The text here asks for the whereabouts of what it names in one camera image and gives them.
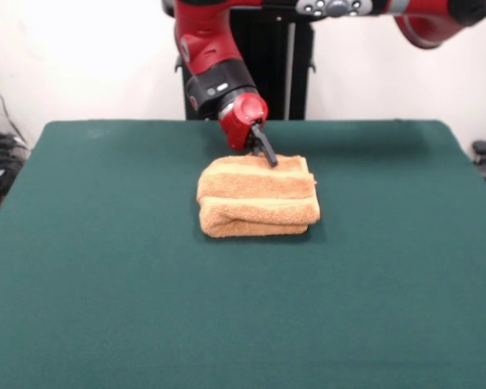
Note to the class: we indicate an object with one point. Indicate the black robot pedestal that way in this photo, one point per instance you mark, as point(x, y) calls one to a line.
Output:
point(275, 65)

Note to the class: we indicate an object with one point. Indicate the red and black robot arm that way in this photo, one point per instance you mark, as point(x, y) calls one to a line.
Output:
point(206, 40)

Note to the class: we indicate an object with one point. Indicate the orange terry towel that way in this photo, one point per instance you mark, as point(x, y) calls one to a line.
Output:
point(259, 198)

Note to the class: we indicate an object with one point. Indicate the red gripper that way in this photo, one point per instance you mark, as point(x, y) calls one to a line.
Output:
point(239, 121)

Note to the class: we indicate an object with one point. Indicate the dark green table cloth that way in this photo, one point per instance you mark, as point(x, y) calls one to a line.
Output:
point(105, 308)

